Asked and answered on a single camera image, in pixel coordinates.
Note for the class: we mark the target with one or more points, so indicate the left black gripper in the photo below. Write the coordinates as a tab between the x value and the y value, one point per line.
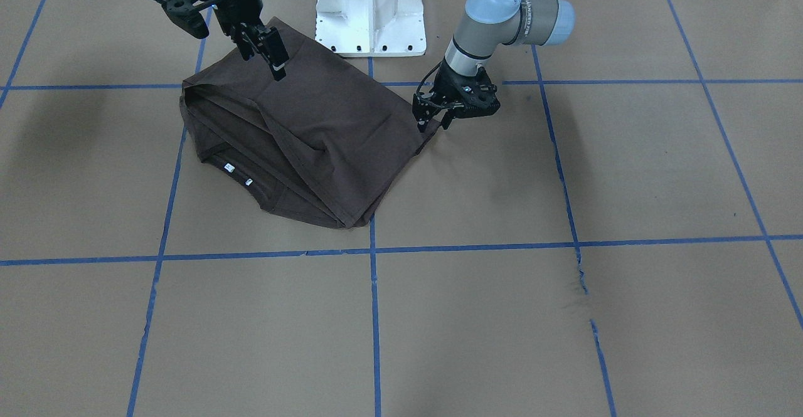
453	81

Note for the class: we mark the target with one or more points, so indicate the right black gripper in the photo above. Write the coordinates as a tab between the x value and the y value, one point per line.
239	3

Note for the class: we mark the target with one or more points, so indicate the dark brown t-shirt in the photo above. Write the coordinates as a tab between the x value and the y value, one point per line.
322	145

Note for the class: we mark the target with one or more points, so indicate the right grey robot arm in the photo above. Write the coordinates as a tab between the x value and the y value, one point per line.
240	20

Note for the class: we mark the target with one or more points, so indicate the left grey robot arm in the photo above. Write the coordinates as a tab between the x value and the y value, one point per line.
487	24

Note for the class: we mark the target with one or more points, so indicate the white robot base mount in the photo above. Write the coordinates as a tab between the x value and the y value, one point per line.
371	28

